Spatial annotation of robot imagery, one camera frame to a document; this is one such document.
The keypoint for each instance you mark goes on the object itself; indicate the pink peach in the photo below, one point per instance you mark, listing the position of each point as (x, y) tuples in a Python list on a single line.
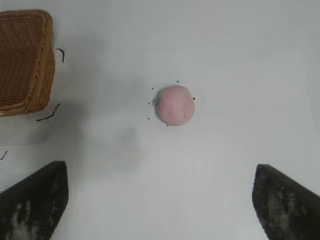
[(175, 105)]

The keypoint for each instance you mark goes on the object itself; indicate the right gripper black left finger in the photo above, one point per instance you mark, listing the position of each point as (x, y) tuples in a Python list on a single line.
[(32, 205)]

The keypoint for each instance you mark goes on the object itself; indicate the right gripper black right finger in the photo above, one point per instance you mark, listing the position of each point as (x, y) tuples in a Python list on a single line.
[(282, 207)]

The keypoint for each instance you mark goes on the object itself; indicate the brown wicker basket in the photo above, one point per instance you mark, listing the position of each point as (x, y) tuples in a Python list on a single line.
[(23, 62)]

